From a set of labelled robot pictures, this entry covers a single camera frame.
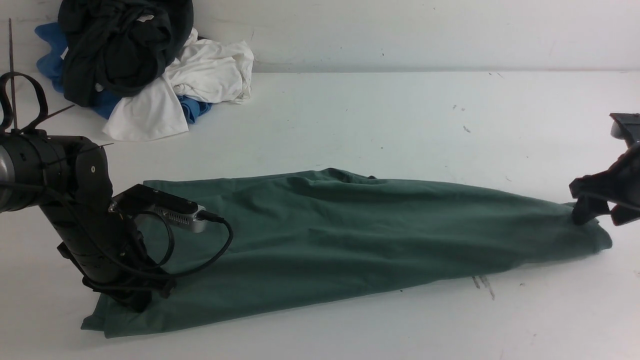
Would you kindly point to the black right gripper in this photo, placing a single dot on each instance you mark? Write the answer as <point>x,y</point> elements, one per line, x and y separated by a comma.
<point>619,184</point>

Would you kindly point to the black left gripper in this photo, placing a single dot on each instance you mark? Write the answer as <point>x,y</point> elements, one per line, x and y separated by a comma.
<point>105,245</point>

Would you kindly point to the green long sleeve shirt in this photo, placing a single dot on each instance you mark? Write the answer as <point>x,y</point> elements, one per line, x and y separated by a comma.
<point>312,237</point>

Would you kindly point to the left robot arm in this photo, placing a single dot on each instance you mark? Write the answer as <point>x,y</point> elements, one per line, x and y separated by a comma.
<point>23,146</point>

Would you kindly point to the blue crumpled garment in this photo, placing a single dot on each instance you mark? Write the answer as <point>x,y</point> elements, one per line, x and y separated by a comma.
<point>51,66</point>

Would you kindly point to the black crumpled garment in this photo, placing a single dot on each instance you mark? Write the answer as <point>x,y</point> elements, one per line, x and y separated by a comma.
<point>121,45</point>

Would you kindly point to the white crumpled garment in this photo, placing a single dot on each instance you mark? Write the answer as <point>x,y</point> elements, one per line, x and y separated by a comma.
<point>204,71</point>

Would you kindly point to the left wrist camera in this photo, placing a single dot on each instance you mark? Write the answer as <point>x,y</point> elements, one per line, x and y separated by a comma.
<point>176,211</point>

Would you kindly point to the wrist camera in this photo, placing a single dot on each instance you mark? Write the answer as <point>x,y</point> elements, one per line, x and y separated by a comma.
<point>626,127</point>
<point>176,211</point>

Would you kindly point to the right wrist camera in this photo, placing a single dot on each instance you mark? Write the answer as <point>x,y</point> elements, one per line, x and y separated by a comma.
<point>626,127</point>

